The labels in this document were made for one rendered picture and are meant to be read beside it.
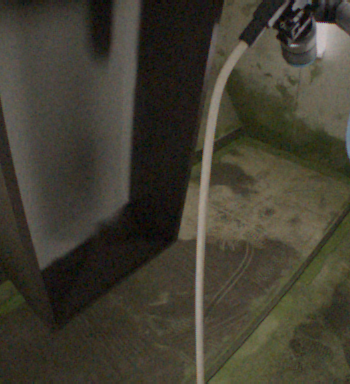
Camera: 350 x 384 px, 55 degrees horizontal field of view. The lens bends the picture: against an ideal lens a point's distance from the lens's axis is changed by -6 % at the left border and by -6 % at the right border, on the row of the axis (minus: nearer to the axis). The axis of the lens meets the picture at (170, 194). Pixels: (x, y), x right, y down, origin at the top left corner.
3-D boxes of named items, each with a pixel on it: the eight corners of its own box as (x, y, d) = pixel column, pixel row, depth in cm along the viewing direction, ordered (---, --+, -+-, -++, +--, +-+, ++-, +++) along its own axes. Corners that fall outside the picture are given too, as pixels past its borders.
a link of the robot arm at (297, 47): (324, 32, 74) (292, 10, 76) (325, 22, 69) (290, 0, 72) (301, 60, 76) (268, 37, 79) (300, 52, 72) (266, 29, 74)
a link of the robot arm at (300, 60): (280, 38, 90) (283, 72, 89) (275, 17, 78) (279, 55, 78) (315, 34, 86) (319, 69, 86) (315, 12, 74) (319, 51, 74)
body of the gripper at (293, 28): (292, 29, 61) (296, 53, 72) (320, -3, 59) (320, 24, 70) (261, 8, 63) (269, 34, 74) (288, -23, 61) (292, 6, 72)
